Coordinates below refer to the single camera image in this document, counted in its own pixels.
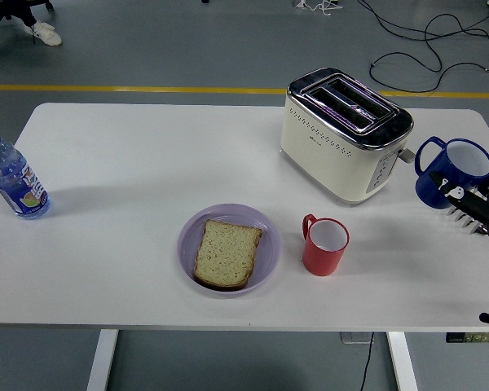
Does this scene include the person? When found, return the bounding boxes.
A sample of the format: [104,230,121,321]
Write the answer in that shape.
[6,0,63,47]

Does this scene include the slice of toast bread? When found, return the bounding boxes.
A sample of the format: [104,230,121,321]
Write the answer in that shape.
[192,218,264,292]

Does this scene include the grey box under table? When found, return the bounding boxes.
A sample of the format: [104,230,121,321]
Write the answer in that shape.
[340,332,375,345]

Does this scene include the red enamel cup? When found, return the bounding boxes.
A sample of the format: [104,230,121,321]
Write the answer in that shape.
[301,213,350,277]

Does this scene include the white floor cables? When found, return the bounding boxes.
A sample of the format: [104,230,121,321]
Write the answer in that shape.
[291,0,343,17]

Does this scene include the silver metal toast rack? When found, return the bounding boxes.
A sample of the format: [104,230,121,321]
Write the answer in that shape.
[443,207,489,236]

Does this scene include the cream and chrome toaster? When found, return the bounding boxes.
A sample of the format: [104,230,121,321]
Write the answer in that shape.
[280,67,417,208]

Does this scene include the blue enamel cup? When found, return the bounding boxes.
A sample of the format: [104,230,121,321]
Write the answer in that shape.
[414,136,489,211]

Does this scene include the white table leg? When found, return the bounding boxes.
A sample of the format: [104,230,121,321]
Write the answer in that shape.
[86,328,120,391]
[386,331,420,391]

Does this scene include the black table control panel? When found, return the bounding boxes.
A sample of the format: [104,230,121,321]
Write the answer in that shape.
[445,332,489,344]

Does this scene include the clear bottle with blue cap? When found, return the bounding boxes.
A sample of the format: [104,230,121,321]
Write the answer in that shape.
[0,127,51,221]

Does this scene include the black floor cable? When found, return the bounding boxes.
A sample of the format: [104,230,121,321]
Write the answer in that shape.
[356,0,489,94]

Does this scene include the purple round plate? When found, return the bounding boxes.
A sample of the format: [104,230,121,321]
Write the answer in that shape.
[176,203,282,299]

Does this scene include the thin black hanging cable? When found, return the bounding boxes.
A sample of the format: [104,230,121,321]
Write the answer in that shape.
[358,332,376,391]

